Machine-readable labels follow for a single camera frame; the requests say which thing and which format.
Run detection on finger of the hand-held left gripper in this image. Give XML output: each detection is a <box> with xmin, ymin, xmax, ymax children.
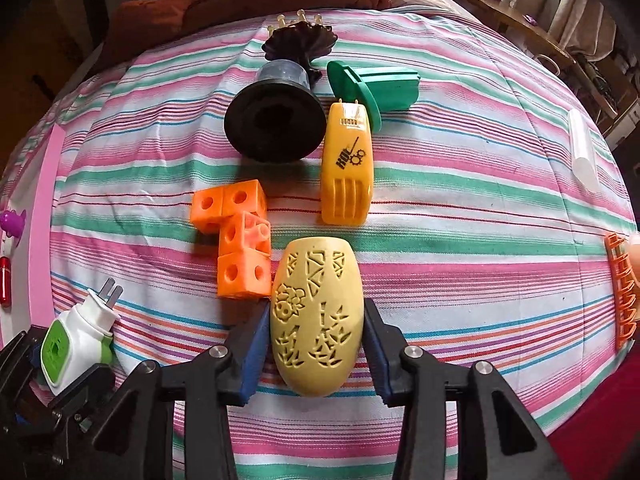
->
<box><xmin>0</xmin><ymin>327</ymin><xmax>48</xmax><ymax>391</ymax></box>
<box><xmin>50</xmin><ymin>364</ymin><xmax>118</xmax><ymax>422</ymax></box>

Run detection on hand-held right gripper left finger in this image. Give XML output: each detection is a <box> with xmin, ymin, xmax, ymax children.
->
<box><xmin>92</xmin><ymin>305</ymin><xmax>273</xmax><ymax>480</ymax></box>

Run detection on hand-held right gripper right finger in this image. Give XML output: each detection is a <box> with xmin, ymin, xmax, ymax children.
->
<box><xmin>362</xmin><ymin>299</ymin><xmax>571</xmax><ymax>480</ymax></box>

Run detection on white green plug-in device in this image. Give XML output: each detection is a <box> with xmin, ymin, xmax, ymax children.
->
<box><xmin>40</xmin><ymin>279</ymin><xmax>125</xmax><ymax>397</ymax></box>

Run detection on yellow carved egg-shaped shell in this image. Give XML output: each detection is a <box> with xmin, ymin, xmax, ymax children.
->
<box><xmin>269</xmin><ymin>236</ymin><xmax>366</xmax><ymax>397</ymax></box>

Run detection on green plastic flanged part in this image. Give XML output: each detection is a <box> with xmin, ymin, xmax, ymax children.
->
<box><xmin>327</xmin><ymin>60</ymin><xmax>422</xmax><ymax>133</ymax></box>

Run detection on orange linked cube blocks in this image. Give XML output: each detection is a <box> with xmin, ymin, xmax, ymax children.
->
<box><xmin>190</xmin><ymin>178</ymin><xmax>273</xmax><ymax>301</ymax></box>

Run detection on purple plastic toy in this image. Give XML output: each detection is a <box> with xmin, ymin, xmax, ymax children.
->
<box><xmin>0</xmin><ymin>209</ymin><xmax>26</xmax><ymax>237</ymax></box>

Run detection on striped blanket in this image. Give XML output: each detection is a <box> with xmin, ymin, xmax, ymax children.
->
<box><xmin>0</xmin><ymin>7</ymin><xmax>636</xmax><ymax>480</ymax></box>

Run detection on pink sheet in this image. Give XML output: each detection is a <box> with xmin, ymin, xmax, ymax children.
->
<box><xmin>20</xmin><ymin>122</ymin><xmax>68</xmax><ymax>341</ymax></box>

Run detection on yellow-orange plastic device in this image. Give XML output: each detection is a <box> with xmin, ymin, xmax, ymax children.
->
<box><xmin>320</xmin><ymin>100</ymin><xmax>376</xmax><ymax>225</ymax></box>

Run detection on black funnel-shaped holder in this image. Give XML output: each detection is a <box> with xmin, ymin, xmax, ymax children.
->
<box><xmin>223</xmin><ymin>60</ymin><xmax>327</xmax><ymax>164</ymax></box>

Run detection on orange hair clip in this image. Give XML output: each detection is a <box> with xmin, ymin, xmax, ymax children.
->
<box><xmin>603</xmin><ymin>232</ymin><xmax>640</xmax><ymax>352</ymax></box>

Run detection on translucent white tube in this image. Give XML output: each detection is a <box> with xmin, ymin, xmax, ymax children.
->
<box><xmin>567</xmin><ymin>108</ymin><xmax>599</xmax><ymax>191</ymax></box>

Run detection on brown quilt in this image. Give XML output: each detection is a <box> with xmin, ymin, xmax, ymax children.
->
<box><xmin>92</xmin><ymin>0</ymin><xmax>396</xmax><ymax>76</ymax></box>

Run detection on wooden desk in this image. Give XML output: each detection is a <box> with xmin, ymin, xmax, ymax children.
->
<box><xmin>425</xmin><ymin>0</ymin><xmax>621</xmax><ymax>121</ymax></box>

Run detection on white cable loop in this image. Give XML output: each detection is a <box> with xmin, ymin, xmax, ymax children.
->
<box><xmin>535</xmin><ymin>52</ymin><xmax>561</xmax><ymax>78</ymax></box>

